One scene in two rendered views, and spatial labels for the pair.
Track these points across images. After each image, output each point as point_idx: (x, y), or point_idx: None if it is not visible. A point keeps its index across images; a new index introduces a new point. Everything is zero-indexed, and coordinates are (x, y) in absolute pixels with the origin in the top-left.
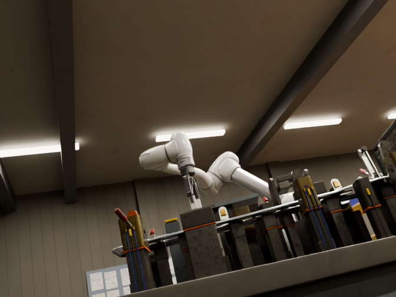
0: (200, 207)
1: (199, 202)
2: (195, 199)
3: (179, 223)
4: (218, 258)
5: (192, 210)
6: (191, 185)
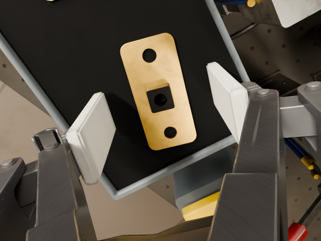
0: (225, 26)
1: (90, 121)
2: (228, 78)
3: (206, 180)
4: None
5: (249, 80)
6: (258, 165)
